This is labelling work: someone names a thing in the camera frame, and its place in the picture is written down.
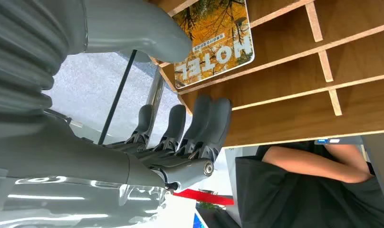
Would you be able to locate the yellow hotel card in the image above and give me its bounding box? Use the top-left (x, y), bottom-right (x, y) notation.
top-left (172, 0), bottom-right (255, 91)

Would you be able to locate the person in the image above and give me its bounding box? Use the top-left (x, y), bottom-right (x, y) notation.
top-left (235, 141), bottom-right (384, 228)

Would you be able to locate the wooden slotted card organizer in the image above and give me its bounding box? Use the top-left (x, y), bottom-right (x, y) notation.
top-left (148, 0), bottom-right (384, 149)

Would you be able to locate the thin black pole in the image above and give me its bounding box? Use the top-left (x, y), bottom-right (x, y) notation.
top-left (97, 49), bottom-right (138, 146)

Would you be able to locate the chrome metal pole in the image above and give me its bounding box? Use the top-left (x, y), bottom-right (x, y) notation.
top-left (145, 66), bottom-right (166, 146)

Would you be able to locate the ribbed grey right arm sleeve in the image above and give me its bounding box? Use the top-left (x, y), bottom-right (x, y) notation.
top-left (0, 0), bottom-right (87, 120)

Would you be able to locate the red strip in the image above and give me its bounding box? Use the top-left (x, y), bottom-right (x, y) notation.
top-left (173, 188), bottom-right (235, 207)

